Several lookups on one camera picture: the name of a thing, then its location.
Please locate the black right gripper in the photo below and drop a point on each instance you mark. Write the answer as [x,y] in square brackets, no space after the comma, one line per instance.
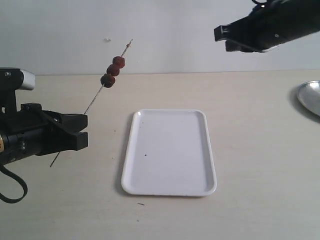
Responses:
[279,22]

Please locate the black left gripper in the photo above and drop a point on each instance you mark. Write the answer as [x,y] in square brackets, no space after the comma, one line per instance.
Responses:
[22,133]

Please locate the round steel plate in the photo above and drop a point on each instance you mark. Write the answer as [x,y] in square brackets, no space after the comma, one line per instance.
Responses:
[308,94]

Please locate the white rectangular tray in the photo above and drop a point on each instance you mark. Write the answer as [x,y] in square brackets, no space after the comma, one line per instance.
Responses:
[169,153]

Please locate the dark red bead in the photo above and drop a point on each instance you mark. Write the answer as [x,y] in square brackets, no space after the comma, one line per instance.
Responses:
[107,80]
[113,70]
[119,61]

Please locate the thin metal skewer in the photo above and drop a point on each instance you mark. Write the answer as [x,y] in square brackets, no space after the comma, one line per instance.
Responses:
[128,45]

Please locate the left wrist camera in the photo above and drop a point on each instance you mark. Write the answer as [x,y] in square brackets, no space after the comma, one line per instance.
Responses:
[12,79]

